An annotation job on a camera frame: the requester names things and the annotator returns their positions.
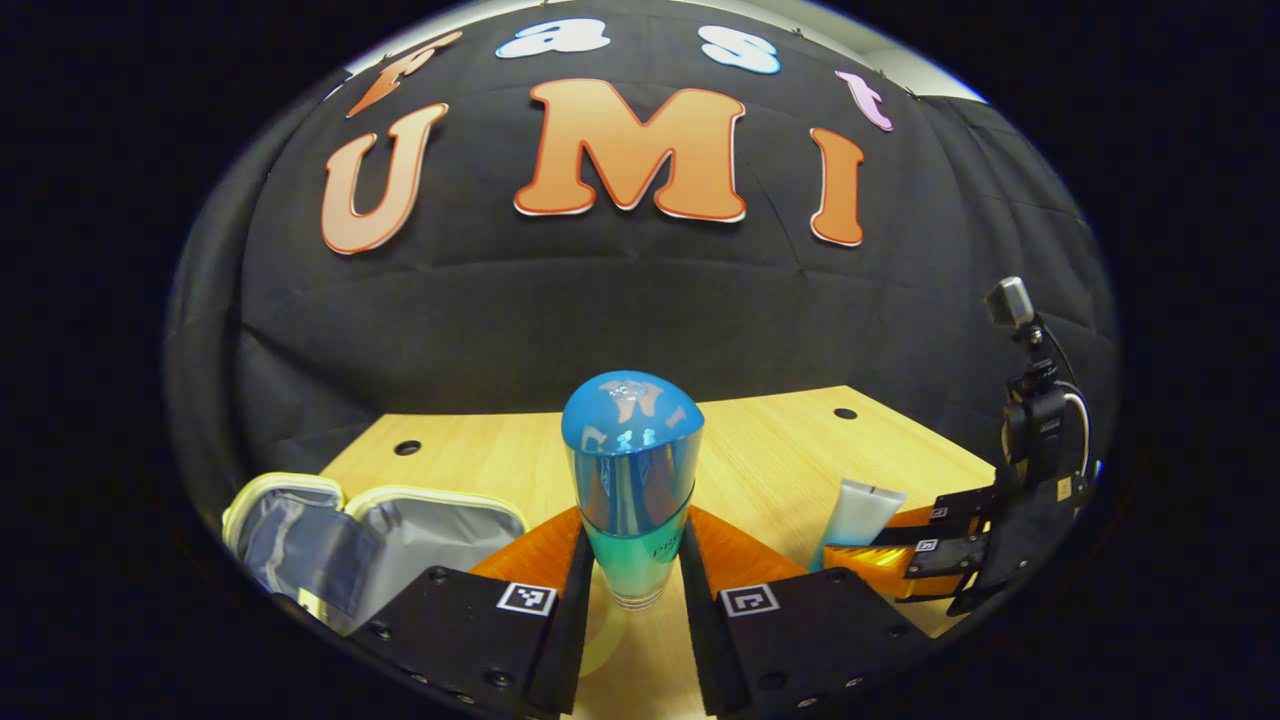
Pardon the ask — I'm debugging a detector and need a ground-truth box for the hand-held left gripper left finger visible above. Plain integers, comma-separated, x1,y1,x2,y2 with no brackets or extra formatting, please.
345,505,596,720

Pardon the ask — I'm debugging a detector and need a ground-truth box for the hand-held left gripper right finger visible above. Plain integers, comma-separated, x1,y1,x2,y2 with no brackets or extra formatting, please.
678,505,936,720

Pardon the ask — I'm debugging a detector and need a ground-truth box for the pale blue cream tube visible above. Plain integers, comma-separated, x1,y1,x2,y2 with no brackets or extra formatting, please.
808,478,907,574

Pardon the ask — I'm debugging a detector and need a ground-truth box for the blue skin care bottle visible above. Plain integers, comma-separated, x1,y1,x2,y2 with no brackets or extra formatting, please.
561,370,706,612

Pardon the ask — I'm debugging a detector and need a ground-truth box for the pale yellow suitcase pouch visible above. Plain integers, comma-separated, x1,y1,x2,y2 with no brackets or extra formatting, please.
222,472,633,681

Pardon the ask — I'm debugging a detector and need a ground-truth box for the black backdrop cloth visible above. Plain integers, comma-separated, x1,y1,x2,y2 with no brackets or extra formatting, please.
165,0,1119,561

